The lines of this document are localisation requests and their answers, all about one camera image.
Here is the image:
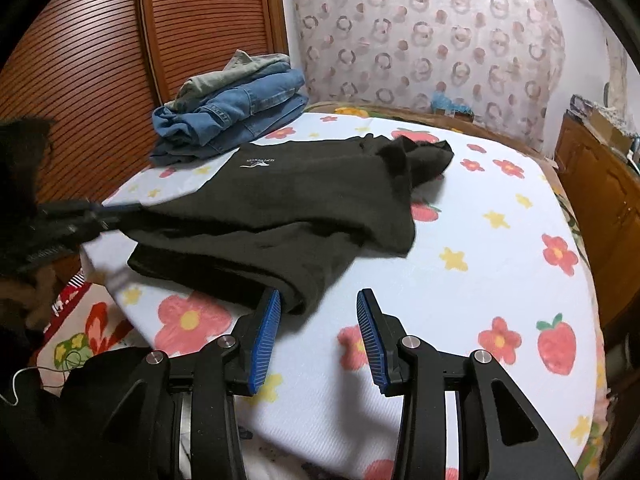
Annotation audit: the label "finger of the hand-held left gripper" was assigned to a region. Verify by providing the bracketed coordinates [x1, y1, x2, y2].
[40, 199, 108, 218]
[65, 210, 127, 247]

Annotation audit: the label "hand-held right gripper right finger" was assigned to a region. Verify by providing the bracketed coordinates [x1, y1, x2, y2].
[356, 288, 585, 480]

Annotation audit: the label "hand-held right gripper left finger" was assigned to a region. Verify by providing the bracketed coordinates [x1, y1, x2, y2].
[55, 287, 283, 480]

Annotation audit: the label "black pants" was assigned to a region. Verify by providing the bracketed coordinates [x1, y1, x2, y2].
[102, 135, 455, 317]

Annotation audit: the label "grey folded pants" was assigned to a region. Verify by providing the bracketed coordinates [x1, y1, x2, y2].
[176, 50, 292, 108]

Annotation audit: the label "brown floral blanket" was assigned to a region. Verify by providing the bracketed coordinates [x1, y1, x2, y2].
[30, 101, 615, 461]

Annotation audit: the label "wooden slatted wardrobe door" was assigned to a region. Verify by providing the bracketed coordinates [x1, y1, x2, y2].
[0, 0, 163, 273]
[135, 0, 292, 111]

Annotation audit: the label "white floral bed sheet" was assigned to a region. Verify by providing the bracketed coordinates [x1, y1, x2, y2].
[82, 102, 608, 480]

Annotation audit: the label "blue folded jeans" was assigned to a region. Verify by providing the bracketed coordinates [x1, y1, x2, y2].
[149, 92, 309, 167]
[151, 67, 307, 148]

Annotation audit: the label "wooden cabinet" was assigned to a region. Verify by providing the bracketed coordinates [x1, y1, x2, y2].
[552, 110, 640, 333]

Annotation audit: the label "open cardboard box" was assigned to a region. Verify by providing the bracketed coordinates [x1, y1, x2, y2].
[587, 107, 637, 159]

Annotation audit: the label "thin white cable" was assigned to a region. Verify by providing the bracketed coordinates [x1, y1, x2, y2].
[0, 350, 92, 406]

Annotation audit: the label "sheer ring-patterned curtain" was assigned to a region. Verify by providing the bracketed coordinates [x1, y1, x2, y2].
[291, 0, 569, 147]

